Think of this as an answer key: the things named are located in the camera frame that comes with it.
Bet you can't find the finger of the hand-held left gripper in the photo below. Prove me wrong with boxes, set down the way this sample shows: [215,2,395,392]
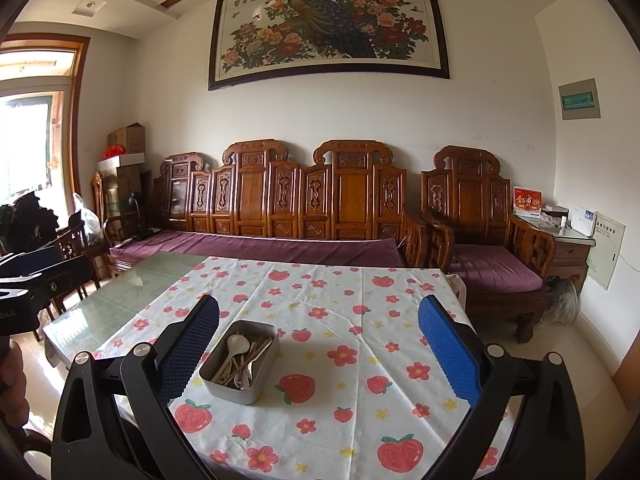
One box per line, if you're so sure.
[0,255,94,311]
[0,247,66,278]

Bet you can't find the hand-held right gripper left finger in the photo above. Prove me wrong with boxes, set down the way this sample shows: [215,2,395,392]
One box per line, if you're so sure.
[50,295,221,480]

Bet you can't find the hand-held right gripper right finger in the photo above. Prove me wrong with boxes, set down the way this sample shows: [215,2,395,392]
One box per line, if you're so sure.
[417,296,586,480]

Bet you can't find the cream plastic spoon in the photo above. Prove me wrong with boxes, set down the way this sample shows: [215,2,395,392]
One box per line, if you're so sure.
[219,334,246,382]

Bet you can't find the light wooden chopstick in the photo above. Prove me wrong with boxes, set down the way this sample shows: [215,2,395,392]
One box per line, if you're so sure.
[210,342,262,385]
[225,337,275,387]

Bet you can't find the stainless steel tray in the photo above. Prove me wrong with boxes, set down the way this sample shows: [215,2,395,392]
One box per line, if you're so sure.
[199,320,279,405]

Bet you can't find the person's left hand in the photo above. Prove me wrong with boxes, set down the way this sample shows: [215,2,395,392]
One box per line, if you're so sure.
[0,342,28,426]

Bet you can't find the dark wooden dining chair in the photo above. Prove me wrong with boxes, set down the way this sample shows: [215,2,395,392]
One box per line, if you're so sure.
[50,220,103,313]

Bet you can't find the black bulky object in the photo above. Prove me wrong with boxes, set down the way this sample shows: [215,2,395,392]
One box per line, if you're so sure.
[0,191,60,256]

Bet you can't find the clear plastic bag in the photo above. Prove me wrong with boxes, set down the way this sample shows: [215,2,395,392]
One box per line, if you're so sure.
[72,192,103,246]

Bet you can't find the wooden high-back chair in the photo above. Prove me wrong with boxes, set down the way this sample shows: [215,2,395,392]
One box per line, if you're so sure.
[90,171,108,226]

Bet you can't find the purple armchair cushion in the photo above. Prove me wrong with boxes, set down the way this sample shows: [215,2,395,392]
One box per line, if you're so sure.
[447,245,543,293]

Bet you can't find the black desk lamp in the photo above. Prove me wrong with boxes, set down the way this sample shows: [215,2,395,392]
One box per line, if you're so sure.
[125,192,157,241]

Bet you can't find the strawberry flower print tablecloth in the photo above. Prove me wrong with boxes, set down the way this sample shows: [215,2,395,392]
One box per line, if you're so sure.
[92,256,516,480]

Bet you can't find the stacked cardboard boxes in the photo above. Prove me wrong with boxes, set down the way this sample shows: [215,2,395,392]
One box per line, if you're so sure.
[102,166,142,226]

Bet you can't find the grey fluffy mop head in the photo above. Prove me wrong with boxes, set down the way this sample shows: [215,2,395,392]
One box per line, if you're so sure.
[545,280,581,326]

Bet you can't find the purple sofa cushion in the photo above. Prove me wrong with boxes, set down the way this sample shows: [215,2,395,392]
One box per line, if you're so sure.
[110,230,405,268]

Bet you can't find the white flat box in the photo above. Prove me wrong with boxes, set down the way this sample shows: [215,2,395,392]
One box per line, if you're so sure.
[96,152,146,171]

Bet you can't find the wooden side table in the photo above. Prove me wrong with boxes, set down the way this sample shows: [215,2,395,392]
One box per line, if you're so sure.
[515,215,596,296]

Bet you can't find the brown cardboard box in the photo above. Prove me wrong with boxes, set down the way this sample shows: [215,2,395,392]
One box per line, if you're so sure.
[107,122,146,157]

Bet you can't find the carved wooden armchair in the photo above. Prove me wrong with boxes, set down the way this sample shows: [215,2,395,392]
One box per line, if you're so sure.
[420,146,558,345]

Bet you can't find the carved wooden sofa bench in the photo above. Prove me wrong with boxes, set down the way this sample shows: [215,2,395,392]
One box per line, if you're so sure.
[109,140,453,281]

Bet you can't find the beige distribution box cover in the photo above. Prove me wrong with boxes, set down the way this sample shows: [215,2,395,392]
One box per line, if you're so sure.
[586,219,627,291]

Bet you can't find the framed peacock flower painting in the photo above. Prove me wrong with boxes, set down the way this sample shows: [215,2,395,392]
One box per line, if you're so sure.
[208,0,451,92]

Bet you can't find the wooden door frame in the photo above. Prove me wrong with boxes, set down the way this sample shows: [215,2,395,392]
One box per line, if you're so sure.
[0,34,91,211]

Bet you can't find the grey wall panel box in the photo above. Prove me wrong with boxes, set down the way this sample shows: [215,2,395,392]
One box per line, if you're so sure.
[558,78,601,121]

